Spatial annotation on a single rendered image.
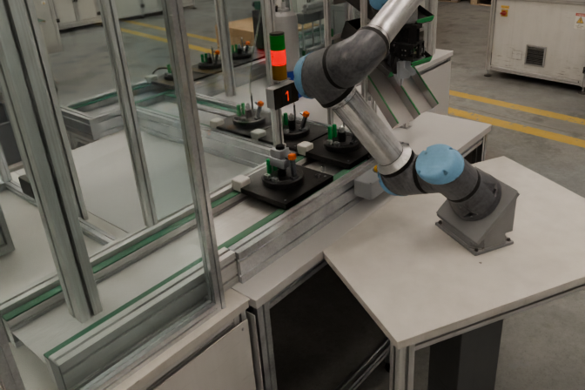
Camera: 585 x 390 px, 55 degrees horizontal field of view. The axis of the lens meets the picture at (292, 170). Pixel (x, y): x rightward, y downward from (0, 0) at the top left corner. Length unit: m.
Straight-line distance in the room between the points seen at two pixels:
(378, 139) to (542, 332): 1.53
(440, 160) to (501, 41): 4.74
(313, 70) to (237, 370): 0.83
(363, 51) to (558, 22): 4.66
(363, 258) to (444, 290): 0.25
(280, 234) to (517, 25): 4.81
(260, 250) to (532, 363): 1.46
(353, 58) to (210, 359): 0.83
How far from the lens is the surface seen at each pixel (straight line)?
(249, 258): 1.55
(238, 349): 1.58
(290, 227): 1.66
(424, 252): 1.68
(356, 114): 1.51
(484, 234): 1.66
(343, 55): 1.38
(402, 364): 1.47
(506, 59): 6.25
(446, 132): 2.50
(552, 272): 1.68
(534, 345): 2.75
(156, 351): 1.41
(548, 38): 6.01
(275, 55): 1.88
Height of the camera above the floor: 1.80
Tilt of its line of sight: 26 degrees down
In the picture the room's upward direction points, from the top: 4 degrees counter-clockwise
